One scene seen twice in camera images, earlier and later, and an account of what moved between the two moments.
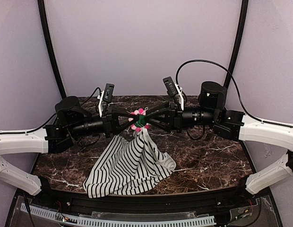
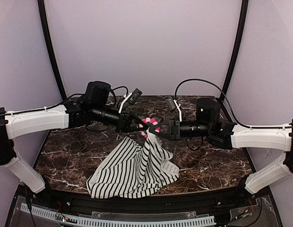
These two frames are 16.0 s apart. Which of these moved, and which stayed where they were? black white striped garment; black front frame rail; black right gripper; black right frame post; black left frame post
Moved: black white striped garment; black right gripper
Stayed: black left frame post; black right frame post; black front frame rail
